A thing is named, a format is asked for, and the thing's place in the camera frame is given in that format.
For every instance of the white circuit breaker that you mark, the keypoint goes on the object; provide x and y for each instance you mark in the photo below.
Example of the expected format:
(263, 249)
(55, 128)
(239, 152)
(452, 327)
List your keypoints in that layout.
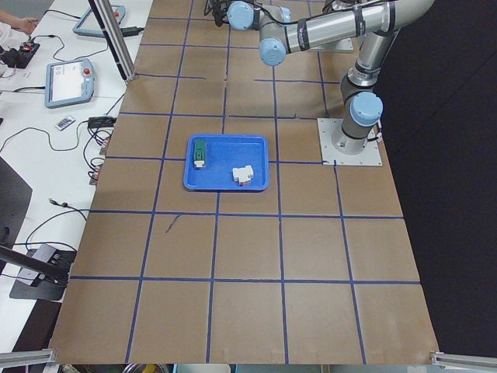
(243, 175)

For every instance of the blue plastic tray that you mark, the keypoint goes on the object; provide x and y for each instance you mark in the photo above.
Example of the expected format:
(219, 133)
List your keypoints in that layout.
(225, 152)

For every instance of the green terminal block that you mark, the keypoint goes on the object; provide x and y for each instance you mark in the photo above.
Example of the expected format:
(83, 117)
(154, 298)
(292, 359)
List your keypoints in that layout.
(199, 153)

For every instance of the black power adapter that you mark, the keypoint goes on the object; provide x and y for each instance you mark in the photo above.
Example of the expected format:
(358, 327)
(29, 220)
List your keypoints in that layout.
(101, 122)

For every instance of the small white remote control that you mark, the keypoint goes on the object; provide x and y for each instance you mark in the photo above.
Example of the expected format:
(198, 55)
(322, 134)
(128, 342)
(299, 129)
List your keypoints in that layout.
(64, 123)

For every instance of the near blue teach pendant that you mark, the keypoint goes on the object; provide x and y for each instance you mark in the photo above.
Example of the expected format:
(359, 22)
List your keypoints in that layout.
(69, 83)

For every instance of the black monitor stand base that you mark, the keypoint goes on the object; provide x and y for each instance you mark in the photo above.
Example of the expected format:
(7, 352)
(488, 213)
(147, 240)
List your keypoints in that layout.
(43, 273)

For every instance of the person at desk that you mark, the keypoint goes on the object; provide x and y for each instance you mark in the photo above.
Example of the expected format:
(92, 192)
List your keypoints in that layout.
(15, 30)

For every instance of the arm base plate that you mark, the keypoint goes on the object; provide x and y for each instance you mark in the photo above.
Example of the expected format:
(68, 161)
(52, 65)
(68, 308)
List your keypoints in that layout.
(338, 46)
(337, 149)

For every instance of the aluminium frame post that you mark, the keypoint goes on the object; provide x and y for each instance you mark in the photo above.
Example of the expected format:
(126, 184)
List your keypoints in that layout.
(106, 19)

